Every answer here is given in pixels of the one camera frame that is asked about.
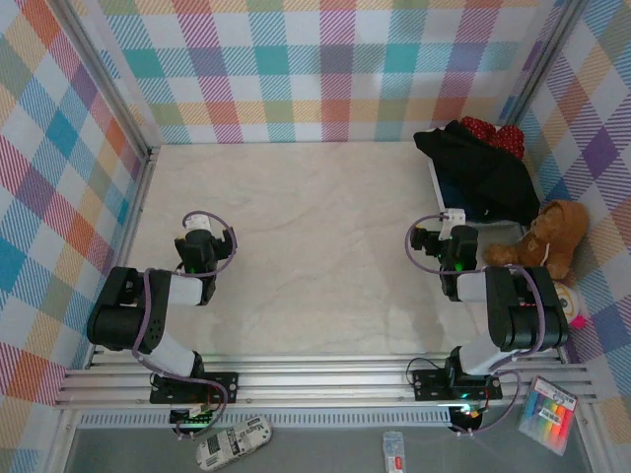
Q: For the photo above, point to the black skirt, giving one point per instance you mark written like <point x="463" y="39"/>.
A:
<point x="483" y="167"/>

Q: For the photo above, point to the red polka dot skirt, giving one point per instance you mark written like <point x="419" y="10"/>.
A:
<point x="510" y="140"/>

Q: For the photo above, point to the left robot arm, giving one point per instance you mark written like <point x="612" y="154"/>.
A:
<point x="118" y="325"/>

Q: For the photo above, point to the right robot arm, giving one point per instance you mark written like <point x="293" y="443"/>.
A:
<point x="522" y="325"/>

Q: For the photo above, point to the white plastic basket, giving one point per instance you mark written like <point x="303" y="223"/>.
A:
<point x="436" y="184"/>

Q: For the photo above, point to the brown teddy bear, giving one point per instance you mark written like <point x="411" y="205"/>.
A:
<point x="552" y="236"/>

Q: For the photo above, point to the white doll with glasses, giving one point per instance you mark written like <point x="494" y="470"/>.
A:
<point x="567" y="300"/>

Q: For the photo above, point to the right controller board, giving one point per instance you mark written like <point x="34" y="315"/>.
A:
<point x="466" y="414"/>

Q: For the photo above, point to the controller board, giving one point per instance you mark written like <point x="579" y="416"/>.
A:
<point x="466" y="414"/>
<point x="194" y="419"/>

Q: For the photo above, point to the left controller board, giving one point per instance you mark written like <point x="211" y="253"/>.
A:
<point x="194" y="419"/>

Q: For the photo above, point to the coloured marker pack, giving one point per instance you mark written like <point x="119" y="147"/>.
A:
<point x="547" y="414"/>

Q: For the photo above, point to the newspaper print pouch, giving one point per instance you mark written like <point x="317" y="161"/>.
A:
<point x="234" y="443"/>

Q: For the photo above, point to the small white box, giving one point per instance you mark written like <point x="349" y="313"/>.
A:
<point x="394" y="451"/>

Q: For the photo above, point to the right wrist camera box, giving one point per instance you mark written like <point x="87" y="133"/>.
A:
<point x="452" y="224"/>

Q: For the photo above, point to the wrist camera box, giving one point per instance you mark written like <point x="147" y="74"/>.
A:
<point x="452" y="224"/>
<point x="197" y="224"/>

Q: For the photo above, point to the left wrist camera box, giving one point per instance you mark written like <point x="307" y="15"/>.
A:
<point x="197" y="224"/>

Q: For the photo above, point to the aluminium side rail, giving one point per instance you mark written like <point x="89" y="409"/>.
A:
<point x="132" y="217"/>

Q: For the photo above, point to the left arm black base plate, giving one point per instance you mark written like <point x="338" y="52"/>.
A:
<point x="222" y="386"/>

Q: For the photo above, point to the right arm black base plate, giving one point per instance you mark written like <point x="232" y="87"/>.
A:
<point x="429" y="384"/>

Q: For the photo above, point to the aluminium rail frame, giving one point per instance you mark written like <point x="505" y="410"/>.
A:
<point x="320" y="382"/>

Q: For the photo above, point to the aluminium corner post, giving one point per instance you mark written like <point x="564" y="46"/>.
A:
<point x="111" y="88"/>
<point x="542" y="64"/>

